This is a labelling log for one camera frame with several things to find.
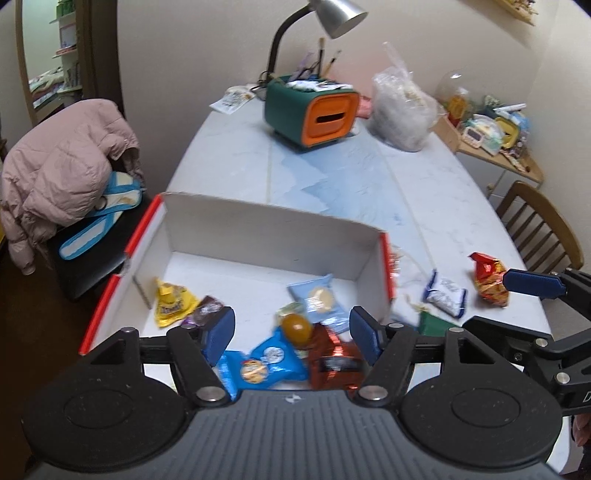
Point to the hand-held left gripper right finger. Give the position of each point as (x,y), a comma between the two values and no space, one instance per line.
(364,334)

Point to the light blue biscuit packet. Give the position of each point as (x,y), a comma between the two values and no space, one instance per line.
(318,297)

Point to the pink cloth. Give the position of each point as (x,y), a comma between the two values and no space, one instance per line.
(364,107)

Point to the clear candy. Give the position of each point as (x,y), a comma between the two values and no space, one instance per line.
(395,267)

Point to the blue white striped bag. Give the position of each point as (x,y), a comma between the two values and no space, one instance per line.
(120,194)

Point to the pink puffer jacket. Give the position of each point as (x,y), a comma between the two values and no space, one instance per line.
(60,170)

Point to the green snack packet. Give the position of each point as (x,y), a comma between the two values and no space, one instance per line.
(431,325)

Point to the white cabinet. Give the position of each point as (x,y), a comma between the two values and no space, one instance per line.
(480,175)

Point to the white kitchen timer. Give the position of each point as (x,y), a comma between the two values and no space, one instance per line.
(473,137)

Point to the grey desk lamp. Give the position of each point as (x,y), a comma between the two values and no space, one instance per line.
(332,11)

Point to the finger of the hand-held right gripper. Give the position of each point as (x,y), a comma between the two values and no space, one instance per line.
(508,337)
(533,284)

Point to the wooden wall shelf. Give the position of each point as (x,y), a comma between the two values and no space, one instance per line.
(517,10)

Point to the wooden paintbrush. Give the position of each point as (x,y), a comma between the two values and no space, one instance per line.
(333,60)

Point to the white wipes pack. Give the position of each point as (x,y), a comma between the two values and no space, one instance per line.
(490,134)

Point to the white cardboard box red edges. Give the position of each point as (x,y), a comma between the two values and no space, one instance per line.
(258,235)

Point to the white bookshelf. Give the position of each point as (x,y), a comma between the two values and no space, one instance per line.
(67,37)

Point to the white paper cards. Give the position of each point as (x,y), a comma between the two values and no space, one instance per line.
(231,99)

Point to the white blue snack packet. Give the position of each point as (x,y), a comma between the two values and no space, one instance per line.
(445,295)

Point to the green orange desk organizer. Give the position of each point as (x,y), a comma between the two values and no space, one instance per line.
(286,110)

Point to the golden round candy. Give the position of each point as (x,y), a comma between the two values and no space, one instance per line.
(297,328)

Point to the dark red foil packet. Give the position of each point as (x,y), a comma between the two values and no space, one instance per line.
(330,364)

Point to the wooden slatted chair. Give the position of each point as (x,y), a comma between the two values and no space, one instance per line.
(531,194)

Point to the clear glass dome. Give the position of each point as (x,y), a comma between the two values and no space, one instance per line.
(455,99)

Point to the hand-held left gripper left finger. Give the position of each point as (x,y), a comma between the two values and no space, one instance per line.
(219,334)

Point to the purple brown candy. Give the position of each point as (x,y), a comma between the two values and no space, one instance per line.
(205,310)

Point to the wooden side shelf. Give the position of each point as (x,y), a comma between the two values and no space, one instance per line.
(508,164)

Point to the blue cookie packet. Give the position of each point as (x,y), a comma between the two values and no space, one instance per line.
(272,357)

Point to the yellow snack packet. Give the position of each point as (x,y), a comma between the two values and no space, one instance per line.
(173,304)

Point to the clear plastic bag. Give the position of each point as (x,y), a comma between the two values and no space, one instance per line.
(401,115)

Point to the red fried snack bag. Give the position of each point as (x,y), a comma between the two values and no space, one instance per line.
(489,281)

